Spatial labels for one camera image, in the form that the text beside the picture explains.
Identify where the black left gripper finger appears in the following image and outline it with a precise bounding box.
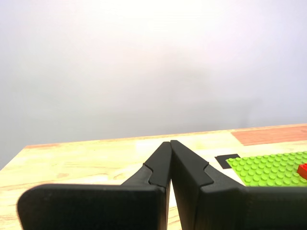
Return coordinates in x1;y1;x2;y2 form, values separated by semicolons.
16;141;172;230
170;140;307;230

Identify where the green studded baseplate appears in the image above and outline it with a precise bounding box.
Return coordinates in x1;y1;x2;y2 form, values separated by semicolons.
227;150;307;187

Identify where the red toy brick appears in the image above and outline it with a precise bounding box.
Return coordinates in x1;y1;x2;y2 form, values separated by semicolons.
296;163;307;180

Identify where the black tape patch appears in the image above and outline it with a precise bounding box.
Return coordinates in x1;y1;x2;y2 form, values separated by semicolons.
214;154;241;170

